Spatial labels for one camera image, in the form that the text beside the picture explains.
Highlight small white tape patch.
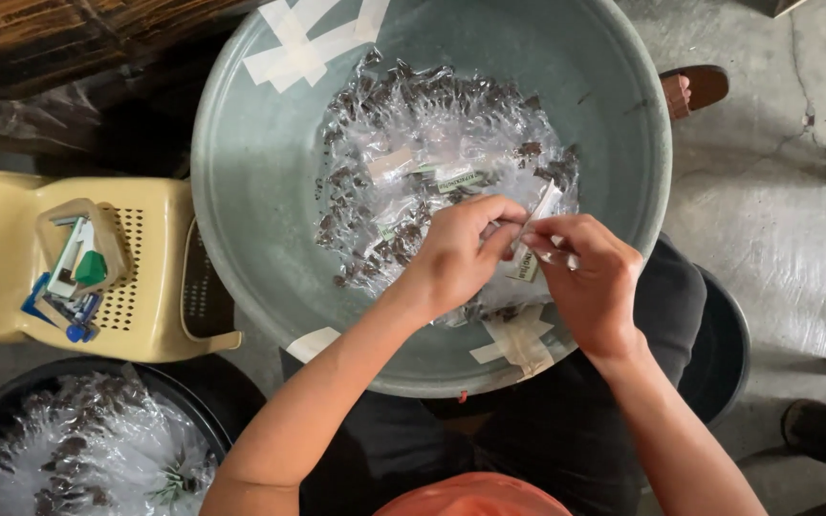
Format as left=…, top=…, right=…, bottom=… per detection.
left=284, top=326, right=343, bottom=365

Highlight clear plastic container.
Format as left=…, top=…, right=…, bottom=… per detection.
left=34, top=198, right=131, bottom=300

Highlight brown sandal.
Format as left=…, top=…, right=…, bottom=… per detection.
left=658, top=64, right=731, bottom=121

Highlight dark wooden bench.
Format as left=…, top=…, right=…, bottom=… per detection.
left=0, top=0, right=271, bottom=176

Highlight person's left hand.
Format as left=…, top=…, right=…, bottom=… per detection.
left=391, top=193, right=530, bottom=325

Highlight blue stapler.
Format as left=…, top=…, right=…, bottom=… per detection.
left=20, top=272, right=104, bottom=344

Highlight orange shirt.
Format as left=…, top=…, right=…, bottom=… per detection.
left=373, top=472, right=573, bottom=516

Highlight yellow plastic chair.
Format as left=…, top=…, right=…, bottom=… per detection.
left=0, top=167, right=243, bottom=364

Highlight pile of clear snack packets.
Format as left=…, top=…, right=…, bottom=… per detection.
left=313, top=49, right=582, bottom=327

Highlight beige tape patch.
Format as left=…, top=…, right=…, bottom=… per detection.
left=469, top=304, right=556, bottom=381

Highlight crossed white tape patch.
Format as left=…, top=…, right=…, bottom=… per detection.
left=242, top=0, right=391, bottom=95

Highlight white and green stapler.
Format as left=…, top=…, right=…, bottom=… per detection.
left=46, top=215, right=108, bottom=299

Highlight black bucket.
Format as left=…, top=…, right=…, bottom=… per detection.
left=677, top=264, right=751, bottom=428

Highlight large grey-green metal basin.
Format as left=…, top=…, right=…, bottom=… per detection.
left=190, top=0, right=674, bottom=399

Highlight heap of filled clear packets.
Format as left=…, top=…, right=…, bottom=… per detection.
left=0, top=369, right=219, bottom=516

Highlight white paper label strip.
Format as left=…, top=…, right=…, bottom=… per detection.
left=505, top=179, right=565, bottom=283

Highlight black shorts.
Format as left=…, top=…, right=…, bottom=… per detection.
left=280, top=235, right=709, bottom=516

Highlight person's right hand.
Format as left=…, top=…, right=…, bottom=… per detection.
left=519, top=214, right=646, bottom=359

